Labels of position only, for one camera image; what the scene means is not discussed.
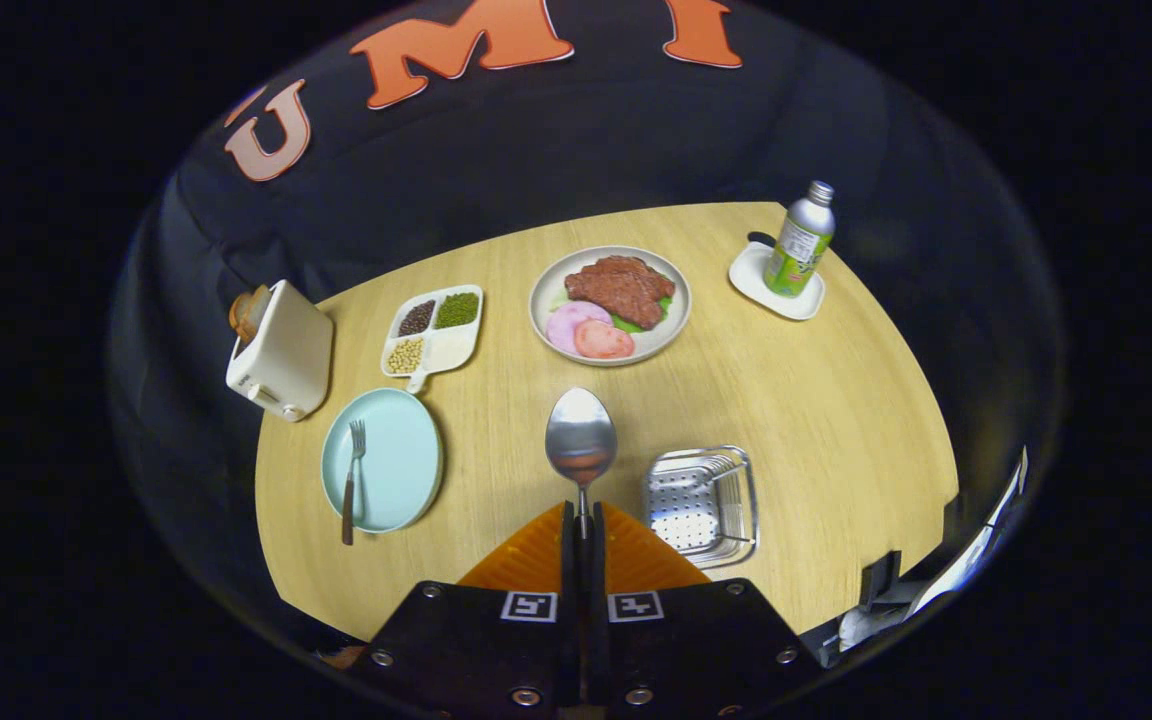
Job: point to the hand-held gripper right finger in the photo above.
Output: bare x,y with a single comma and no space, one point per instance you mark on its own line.
599,560

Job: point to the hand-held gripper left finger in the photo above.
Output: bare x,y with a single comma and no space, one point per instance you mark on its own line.
569,560

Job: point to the metal spoon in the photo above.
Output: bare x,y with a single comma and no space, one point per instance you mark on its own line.
581,435

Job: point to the perforated metal basket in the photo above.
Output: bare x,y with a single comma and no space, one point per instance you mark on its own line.
681,510

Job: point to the light blue plate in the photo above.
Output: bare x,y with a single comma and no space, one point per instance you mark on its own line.
396,460

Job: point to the beige round plate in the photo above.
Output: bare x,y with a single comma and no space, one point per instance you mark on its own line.
654,340

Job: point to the white sectioned tray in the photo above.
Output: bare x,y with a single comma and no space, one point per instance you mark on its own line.
419,382

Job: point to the pale pink ham slice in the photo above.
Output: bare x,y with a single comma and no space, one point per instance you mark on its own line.
566,325

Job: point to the green lettuce leaf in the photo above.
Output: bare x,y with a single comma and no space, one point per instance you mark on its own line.
626,324

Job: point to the pile of white rice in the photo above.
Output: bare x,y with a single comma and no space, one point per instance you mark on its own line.
451,350

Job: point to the pile of soybeans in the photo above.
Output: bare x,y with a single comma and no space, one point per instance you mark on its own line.
405,356

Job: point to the pile of green beans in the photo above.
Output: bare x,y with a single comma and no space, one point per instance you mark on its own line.
457,310

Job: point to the brown steak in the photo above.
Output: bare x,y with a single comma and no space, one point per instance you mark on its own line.
621,285

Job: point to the pile of red beans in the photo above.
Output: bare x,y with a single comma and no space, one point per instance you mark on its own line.
416,318

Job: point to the white square coaster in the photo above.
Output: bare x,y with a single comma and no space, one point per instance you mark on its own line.
748,275

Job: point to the white toaster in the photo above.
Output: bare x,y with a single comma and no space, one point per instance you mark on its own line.
286,355

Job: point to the green label metal bottle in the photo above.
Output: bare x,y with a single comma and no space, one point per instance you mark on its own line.
796,250

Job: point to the toasted bread slice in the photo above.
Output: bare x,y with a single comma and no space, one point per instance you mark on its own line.
241,318
259,300

